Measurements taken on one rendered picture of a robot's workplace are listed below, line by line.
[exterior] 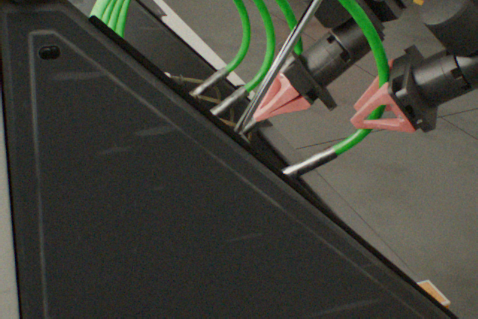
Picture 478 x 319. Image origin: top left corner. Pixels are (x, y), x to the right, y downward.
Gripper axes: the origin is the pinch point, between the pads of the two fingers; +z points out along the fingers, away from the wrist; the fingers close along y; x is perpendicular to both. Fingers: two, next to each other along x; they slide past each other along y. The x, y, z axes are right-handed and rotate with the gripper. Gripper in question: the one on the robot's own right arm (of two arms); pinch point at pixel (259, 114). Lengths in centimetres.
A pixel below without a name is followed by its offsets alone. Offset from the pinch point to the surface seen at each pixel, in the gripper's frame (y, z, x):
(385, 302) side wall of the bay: -8.5, -2.1, 33.3
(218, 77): -2.5, 5.3, -24.3
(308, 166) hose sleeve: -4.7, -1.8, 10.6
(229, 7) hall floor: -128, 38, -388
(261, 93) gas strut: 19.7, -8.1, 34.0
